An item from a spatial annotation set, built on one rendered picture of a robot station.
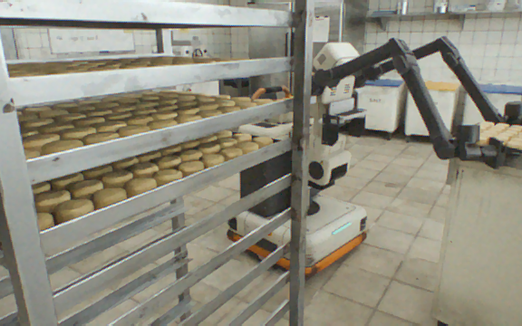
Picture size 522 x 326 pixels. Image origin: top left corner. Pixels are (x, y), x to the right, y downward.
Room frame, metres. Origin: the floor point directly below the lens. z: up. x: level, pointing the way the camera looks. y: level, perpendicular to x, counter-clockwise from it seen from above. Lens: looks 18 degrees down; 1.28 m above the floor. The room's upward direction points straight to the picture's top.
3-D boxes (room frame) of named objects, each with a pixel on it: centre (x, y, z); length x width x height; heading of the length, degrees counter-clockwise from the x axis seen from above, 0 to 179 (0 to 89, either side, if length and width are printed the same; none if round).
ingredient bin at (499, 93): (4.54, -2.72, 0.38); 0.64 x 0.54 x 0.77; 146
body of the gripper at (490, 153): (1.30, -0.79, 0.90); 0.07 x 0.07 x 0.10; 0
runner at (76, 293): (0.65, 0.11, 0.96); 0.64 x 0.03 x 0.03; 144
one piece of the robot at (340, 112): (2.02, -0.44, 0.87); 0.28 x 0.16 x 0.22; 135
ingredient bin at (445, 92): (4.89, -2.18, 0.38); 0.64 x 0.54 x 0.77; 148
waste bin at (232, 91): (6.61, 0.34, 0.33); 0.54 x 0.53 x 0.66; 57
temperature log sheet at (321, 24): (5.15, -0.77, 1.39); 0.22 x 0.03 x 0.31; 57
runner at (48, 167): (0.65, 0.11, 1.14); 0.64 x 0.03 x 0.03; 144
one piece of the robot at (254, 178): (2.29, -0.16, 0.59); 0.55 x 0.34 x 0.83; 135
